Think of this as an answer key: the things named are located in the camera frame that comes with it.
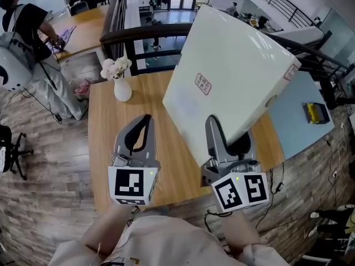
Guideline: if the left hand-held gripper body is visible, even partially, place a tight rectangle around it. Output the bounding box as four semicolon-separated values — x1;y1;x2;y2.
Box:
108;152;161;206

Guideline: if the black stair railing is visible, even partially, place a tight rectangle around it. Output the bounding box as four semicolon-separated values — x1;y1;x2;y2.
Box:
237;0;320;29

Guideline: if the wooden table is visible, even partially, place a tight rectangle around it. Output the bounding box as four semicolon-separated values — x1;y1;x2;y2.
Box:
88;70;286;213

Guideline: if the person's white shirt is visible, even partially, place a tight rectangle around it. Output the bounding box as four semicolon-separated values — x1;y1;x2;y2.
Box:
47;214;292;266

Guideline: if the white vase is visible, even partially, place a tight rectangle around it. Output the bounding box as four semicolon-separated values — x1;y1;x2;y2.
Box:
113;76;133;103

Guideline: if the black floor cable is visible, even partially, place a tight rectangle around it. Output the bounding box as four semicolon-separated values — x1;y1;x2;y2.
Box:
19;87;64;125

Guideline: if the white box item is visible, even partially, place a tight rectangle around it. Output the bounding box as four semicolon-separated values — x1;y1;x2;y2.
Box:
162;4;302;167

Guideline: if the person's right forearm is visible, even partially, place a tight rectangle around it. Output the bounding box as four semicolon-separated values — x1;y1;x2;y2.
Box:
220;209;261;257

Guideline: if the person's left forearm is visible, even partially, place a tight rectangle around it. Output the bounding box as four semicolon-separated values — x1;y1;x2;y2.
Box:
79;201;140;258

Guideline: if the light blue table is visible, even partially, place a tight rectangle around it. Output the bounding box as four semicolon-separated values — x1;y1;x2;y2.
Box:
267;70;337;160

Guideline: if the black office chair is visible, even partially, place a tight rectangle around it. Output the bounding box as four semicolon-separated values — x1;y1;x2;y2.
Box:
0;125;35;181

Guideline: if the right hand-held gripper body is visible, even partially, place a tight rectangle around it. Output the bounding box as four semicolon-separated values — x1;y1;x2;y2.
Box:
201;157;271;213

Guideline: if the yellow and black device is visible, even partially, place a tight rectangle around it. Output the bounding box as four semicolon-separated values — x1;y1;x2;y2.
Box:
302;101;331;125

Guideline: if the pink plastic bag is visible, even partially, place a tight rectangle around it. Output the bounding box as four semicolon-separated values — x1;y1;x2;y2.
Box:
74;78;91;100

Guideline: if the black balcony railing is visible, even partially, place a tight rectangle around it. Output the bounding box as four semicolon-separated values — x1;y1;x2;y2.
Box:
99;0;349;77

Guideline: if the light wooden desk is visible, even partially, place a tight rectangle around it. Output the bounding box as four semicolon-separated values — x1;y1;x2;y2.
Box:
41;6;109;64

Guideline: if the white flower bouquet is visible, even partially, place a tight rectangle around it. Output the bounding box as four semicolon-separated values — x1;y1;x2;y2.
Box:
100;56;133;80

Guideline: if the white floor cable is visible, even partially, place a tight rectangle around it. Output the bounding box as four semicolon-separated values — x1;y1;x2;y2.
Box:
323;122;351;187

